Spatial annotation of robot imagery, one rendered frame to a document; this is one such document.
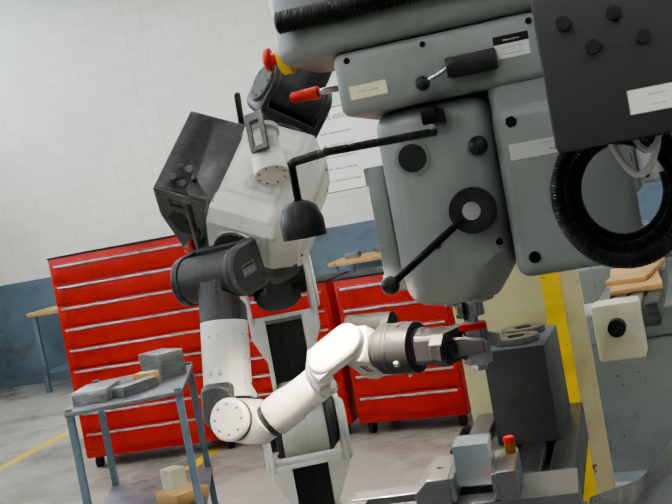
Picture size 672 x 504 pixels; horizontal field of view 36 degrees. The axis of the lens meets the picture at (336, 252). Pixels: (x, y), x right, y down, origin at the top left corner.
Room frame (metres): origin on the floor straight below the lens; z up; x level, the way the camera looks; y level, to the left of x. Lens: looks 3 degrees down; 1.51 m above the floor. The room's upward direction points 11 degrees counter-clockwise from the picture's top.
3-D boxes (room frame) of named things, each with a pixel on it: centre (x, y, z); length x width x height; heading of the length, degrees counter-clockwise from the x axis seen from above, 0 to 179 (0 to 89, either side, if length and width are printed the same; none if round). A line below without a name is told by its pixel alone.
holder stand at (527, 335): (2.08, -0.33, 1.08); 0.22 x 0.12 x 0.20; 161
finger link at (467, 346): (1.69, -0.18, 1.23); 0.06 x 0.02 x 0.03; 56
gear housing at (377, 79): (1.70, -0.24, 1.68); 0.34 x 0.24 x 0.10; 74
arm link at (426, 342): (1.76, -0.12, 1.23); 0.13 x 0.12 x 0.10; 146
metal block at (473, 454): (1.52, -0.15, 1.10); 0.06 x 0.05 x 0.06; 167
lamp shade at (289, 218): (1.70, 0.05, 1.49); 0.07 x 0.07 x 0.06
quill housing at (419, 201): (1.71, -0.20, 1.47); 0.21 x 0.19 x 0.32; 164
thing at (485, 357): (1.71, -0.20, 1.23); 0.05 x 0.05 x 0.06
